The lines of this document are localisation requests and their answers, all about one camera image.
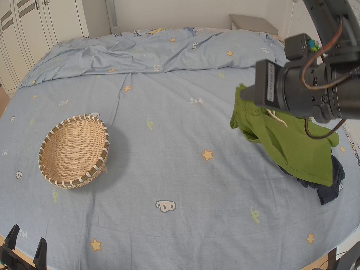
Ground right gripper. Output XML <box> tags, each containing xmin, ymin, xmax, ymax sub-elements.
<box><xmin>239</xmin><ymin>60</ymin><xmax>313</xmax><ymax>113</ymax></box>

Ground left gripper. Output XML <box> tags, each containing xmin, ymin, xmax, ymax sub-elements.
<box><xmin>0</xmin><ymin>224</ymin><xmax>47</xmax><ymax>270</ymax></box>

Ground green shorts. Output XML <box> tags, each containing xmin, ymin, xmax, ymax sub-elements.
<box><xmin>230</xmin><ymin>83</ymin><xmax>340</xmax><ymax>188</ymax></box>

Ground round woven basket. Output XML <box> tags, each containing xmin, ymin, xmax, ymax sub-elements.
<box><xmin>38</xmin><ymin>114</ymin><xmax>110</xmax><ymax>189</ymax></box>

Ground dark blue garment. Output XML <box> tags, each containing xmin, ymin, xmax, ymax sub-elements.
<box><xmin>297</xmin><ymin>155</ymin><xmax>346</xmax><ymax>206</ymax></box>

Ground grey bedside table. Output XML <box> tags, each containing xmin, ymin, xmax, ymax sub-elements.
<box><xmin>229</xmin><ymin>14</ymin><xmax>279</xmax><ymax>35</ymax></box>

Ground pale blue quilt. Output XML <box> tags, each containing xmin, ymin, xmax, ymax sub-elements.
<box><xmin>18</xmin><ymin>26</ymin><xmax>285</xmax><ymax>88</ymax></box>

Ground white printed pillow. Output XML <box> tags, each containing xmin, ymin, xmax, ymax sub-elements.
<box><xmin>344</xmin><ymin>122</ymin><xmax>360</xmax><ymax>166</ymax></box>

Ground white wardrobe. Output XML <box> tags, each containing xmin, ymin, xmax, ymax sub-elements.
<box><xmin>0</xmin><ymin>0</ymin><xmax>91</xmax><ymax>95</ymax></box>

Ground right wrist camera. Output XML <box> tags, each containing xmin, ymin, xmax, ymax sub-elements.
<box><xmin>283</xmin><ymin>33</ymin><xmax>320</xmax><ymax>67</ymax></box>

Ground white cable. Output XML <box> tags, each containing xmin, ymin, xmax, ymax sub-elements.
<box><xmin>285</xmin><ymin>0</ymin><xmax>300</xmax><ymax>39</ymax></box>

